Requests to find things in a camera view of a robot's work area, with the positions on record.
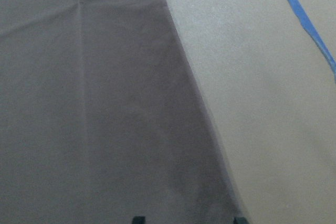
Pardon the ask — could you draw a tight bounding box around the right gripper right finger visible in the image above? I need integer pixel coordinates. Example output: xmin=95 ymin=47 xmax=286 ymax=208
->
xmin=233 ymin=217 xmax=247 ymax=224

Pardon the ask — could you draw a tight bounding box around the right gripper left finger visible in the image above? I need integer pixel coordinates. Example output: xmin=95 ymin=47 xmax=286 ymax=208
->
xmin=132 ymin=216 xmax=145 ymax=224

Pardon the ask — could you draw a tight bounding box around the dark brown t-shirt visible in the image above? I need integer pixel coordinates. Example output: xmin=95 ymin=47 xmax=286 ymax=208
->
xmin=1 ymin=0 xmax=241 ymax=223

